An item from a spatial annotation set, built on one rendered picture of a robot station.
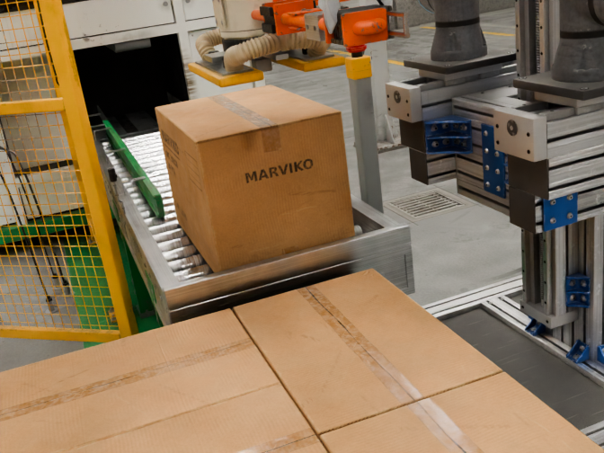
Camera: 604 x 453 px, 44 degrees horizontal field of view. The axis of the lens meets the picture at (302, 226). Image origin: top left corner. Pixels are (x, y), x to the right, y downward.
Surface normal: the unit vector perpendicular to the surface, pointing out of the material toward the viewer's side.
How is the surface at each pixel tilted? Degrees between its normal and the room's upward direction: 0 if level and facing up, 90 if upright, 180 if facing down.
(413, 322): 0
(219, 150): 90
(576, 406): 0
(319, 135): 90
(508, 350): 0
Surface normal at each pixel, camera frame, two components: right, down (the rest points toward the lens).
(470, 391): -0.13, -0.93
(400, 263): 0.35, 0.29
